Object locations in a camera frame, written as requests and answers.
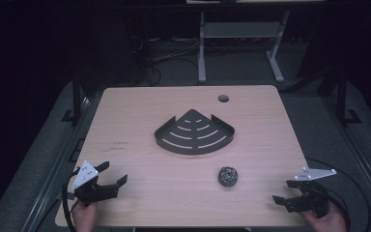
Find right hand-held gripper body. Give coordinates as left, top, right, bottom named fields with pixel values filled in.
left=289, top=166, right=338, bottom=218

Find black metal corner shelf rack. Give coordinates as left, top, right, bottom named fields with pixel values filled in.
left=154, top=108, right=236, bottom=156

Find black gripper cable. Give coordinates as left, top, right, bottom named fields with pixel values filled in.
left=61, top=167, right=82, bottom=232
left=303, top=156, right=371, bottom=232

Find person's left hand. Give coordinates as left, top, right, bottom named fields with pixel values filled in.
left=71, top=201, right=100, bottom=232

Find black upright post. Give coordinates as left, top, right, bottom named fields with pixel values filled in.
left=61, top=72, right=83, bottom=126
left=335, top=68, right=363, bottom=128

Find grey metal desk frame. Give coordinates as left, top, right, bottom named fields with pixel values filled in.
left=197, top=9, right=292, bottom=84

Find aluminium frame rail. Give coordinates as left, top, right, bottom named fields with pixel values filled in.
left=20, top=96, right=93, bottom=232
left=322, top=95, right=371, bottom=223

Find steel wool scrubber ball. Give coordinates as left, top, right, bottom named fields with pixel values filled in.
left=217, top=165, right=240, bottom=188

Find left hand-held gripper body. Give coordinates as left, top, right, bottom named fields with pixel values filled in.
left=71, top=159, right=111, bottom=207

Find person's right hand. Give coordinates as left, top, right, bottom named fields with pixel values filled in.
left=301, top=202, right=349, bottom=232

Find bundle of floor cables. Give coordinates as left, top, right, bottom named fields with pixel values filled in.
left=129, top=34, right=204, bottom=87

